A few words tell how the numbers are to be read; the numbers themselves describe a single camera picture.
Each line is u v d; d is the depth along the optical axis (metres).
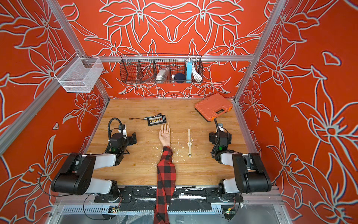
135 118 1.07
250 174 0.44
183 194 0.74
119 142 0.72
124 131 0.80
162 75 0.92
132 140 0.87
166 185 0.75
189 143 0.92
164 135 0.94
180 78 0.95
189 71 0.87
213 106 1.07
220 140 0.69
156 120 1.04
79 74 0.92
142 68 1.00
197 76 0.91
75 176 0.43
